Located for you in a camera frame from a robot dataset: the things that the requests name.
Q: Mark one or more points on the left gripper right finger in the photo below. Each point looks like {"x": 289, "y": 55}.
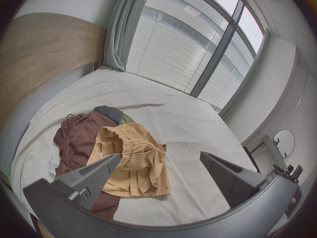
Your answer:
{"x": 230, "y": 180}

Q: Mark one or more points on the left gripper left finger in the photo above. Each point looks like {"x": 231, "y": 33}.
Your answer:
{"x": 96, "y": 172}

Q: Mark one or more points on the tan shorts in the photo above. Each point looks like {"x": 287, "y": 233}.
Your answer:
{"x": 143, "y": 157}

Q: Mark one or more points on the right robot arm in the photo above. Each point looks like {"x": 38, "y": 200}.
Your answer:
{"x": 294, "y": 173}

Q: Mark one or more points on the bed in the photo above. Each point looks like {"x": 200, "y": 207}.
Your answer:
{"x": 173, "y": 123}

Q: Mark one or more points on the brown shorts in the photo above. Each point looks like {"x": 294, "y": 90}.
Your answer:
{"x": 79, "y": 142}

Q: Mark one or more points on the pale blue garment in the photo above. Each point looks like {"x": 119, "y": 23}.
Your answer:
{"x": 53, "y": 166}

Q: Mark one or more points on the green garment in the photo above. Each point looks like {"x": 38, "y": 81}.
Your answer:
{"x": 126, "y": 120}

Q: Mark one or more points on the black garment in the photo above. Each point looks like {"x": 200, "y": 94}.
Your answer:
{"x": 109, "y": 113}

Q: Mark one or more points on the round white table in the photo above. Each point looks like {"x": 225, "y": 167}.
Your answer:
{"x": 284, "y": 137}

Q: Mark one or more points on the blue-green curtain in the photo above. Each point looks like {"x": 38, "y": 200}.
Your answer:
{"x": 118, "y": 33}

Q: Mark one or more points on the window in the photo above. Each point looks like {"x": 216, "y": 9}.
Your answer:
{"x": 173, "y": 46}

